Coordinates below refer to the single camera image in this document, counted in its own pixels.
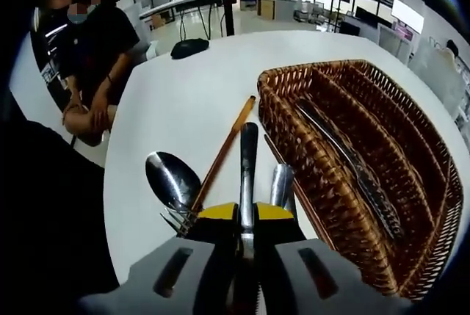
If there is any steel fork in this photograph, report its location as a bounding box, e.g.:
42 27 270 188
159 206 198 238

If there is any frosted white partition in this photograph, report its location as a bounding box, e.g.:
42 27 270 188
407 41 463 110

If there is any white display screen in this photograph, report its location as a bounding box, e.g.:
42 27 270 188
391 0 425 35

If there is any wooden chopstick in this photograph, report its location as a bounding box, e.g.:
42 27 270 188
190 95 257 213
264 134 331 253

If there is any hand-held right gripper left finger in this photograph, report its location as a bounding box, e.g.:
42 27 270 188
79 201 239 315

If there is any steel spoon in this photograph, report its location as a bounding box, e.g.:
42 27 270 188
145 151 202 217
270 163 296 210

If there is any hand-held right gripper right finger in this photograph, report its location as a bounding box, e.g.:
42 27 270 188
253 201 412 315

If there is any black computer mouse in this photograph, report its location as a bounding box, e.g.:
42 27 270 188
170 37 210 60

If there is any wide black monitor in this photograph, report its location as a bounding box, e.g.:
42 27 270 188
355 6 379 28

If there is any wooden cabinet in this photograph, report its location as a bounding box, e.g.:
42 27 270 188
256 0 276 21

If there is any brown wicker storage basket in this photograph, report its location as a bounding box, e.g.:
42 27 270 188
256 58 464 301

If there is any steel table knife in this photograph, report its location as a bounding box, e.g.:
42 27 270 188
236 122 266 315
295 98 405 241

